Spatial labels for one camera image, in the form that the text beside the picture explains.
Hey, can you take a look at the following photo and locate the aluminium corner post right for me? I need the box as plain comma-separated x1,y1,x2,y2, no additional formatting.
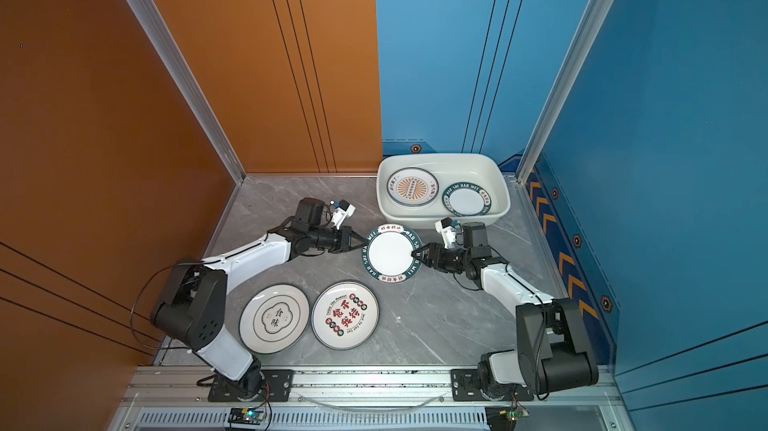
516,0,615,185

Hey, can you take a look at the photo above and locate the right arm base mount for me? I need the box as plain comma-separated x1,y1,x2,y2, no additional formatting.
450,368,535,403

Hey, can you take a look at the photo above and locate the white plastic bin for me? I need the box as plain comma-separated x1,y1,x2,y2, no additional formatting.
376,153,510,230

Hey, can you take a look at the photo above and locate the green rim plate front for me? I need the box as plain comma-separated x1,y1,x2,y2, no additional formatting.
362,224,423,284

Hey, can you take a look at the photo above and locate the white flower outline plate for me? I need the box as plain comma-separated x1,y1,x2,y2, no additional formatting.
239,284,310,354

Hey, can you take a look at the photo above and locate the green circuit board left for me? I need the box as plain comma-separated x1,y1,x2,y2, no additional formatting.
226,407,269,430

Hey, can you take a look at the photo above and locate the aluminium corner post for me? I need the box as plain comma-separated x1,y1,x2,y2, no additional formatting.
516,0,615,185
125,0,246,185

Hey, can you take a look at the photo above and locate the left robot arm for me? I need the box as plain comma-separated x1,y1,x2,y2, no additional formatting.
151,198,368,384

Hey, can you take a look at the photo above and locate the white red text plate front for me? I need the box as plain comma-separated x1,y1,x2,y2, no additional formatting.
310,281,380,351

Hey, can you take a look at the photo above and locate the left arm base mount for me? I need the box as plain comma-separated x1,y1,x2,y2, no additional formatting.
207,369,294,403

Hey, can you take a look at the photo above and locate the green rim plate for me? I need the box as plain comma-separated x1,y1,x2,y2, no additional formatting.
442,182,492,217
362,224,423,284

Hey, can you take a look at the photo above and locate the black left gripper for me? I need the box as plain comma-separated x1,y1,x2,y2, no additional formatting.
309,227,370,253

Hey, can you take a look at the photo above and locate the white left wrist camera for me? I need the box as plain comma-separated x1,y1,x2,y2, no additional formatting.
330,200,356,230

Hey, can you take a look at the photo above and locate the circuit board right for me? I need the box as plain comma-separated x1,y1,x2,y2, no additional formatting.
485,406,530,431

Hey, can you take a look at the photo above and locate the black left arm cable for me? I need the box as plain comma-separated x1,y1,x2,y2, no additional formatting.
129,262,193,351

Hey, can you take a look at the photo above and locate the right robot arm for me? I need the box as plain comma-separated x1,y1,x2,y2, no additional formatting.
411,218,599,399

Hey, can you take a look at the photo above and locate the orange sunburst plate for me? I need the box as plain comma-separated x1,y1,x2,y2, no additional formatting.
386,167,439,207

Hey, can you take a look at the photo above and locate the aluminium front rail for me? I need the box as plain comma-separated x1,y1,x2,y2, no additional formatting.
119,364,625,409

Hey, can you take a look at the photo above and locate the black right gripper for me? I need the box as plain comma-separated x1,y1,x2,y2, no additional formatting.
412,243,473,273

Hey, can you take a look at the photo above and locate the aluminium corner post left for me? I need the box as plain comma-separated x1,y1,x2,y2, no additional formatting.
125,0,246,185

